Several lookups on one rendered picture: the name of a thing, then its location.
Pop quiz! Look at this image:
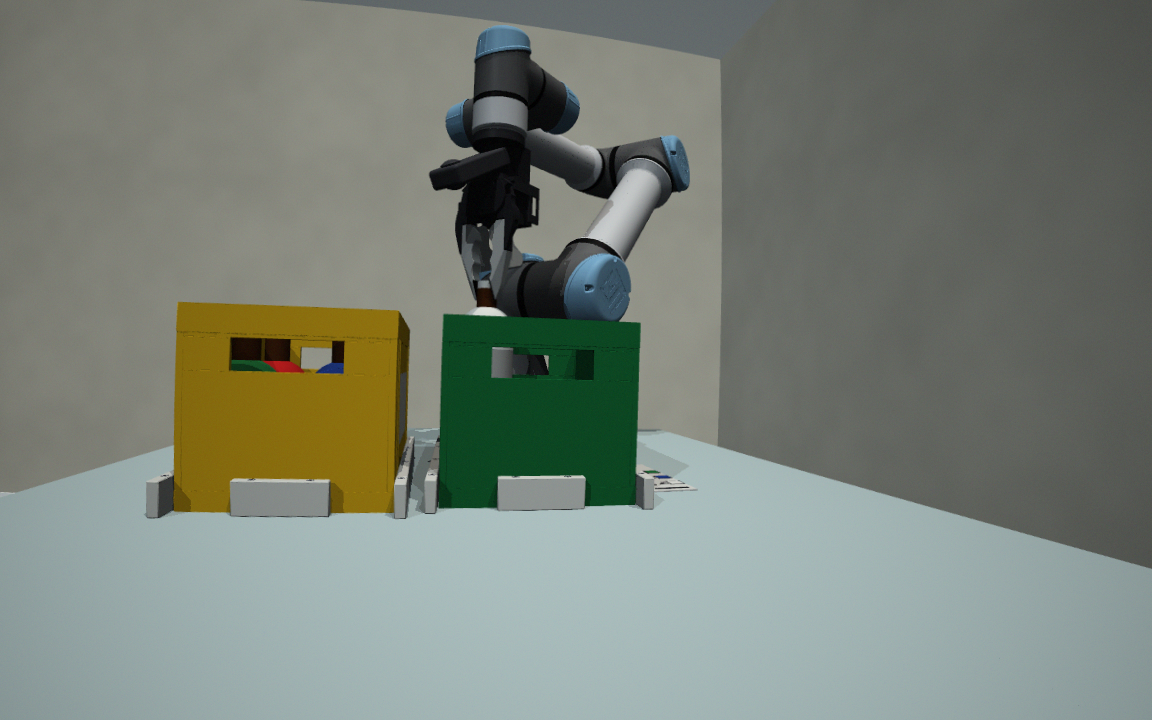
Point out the dark green crate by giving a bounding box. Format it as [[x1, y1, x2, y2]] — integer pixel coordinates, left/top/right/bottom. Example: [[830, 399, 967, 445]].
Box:
[[439, 314, 641, 508]]

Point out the white paper pick list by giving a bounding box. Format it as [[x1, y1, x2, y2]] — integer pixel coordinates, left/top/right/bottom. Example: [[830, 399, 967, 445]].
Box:
[[636, 464, 698, 492]]

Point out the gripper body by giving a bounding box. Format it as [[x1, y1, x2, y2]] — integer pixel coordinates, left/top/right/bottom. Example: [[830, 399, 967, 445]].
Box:
[[461, 128, 540, 229]]

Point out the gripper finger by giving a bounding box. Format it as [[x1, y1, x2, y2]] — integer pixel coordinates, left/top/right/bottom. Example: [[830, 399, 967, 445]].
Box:
[[488, 194, 523, 300], [455, 202, 492, 301]]

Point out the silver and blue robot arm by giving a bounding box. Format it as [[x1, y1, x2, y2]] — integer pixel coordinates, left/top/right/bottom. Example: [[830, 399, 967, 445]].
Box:
[[429, 25, 690, 321]]

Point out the yellow crate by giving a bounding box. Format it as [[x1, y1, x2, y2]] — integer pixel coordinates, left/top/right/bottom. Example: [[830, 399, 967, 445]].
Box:
[[173, 302, 410, 513]]

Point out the white bottle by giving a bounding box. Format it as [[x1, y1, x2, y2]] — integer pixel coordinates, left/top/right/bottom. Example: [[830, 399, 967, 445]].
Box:
[[467, 280, 513, 378]]

